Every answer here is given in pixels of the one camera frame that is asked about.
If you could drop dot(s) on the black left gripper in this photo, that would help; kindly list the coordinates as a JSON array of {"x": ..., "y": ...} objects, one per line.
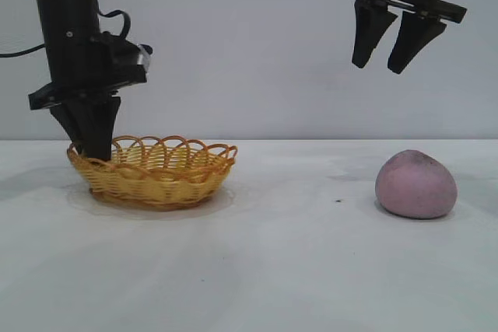
[{"x": 72, "y": 63}]

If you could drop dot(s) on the yellow woven wicker basket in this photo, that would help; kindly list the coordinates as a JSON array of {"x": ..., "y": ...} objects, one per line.
[{"x": 163, "y": 188}]

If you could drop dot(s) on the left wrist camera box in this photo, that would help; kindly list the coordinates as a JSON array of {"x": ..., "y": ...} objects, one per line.
[{"x": 124, "y": 56}]

